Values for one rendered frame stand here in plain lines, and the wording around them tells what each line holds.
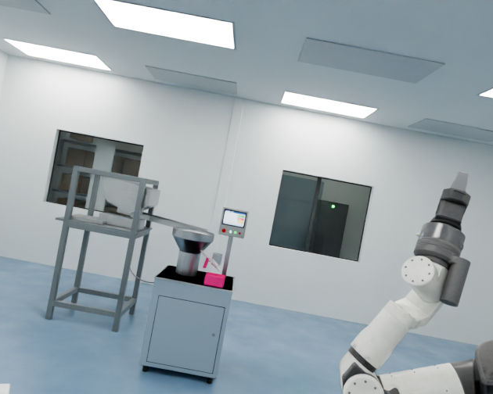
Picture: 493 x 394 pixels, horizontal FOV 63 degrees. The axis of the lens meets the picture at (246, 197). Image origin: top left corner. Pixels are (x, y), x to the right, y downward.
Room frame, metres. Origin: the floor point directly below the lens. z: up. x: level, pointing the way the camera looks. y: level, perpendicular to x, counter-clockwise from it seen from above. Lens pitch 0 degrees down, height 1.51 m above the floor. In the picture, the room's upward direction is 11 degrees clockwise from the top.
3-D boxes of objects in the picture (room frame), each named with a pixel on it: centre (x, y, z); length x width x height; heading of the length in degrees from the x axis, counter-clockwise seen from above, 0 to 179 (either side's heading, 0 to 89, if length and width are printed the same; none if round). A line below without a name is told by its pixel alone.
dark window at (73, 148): (5.99, 2.25, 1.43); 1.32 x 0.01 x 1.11; 90
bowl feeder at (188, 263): (3.49, 0.33, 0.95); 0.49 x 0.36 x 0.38; 90
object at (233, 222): (3.58, 0.07, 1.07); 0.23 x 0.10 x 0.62; 90
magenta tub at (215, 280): (3.25, 0.13, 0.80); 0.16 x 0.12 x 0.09; 90
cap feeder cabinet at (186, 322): (3.44, 0.28, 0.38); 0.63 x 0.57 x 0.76; 90
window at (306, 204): (6.00, -1.12, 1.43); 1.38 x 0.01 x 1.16; 90
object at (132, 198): (3.97, 1.05, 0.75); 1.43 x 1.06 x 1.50; 90
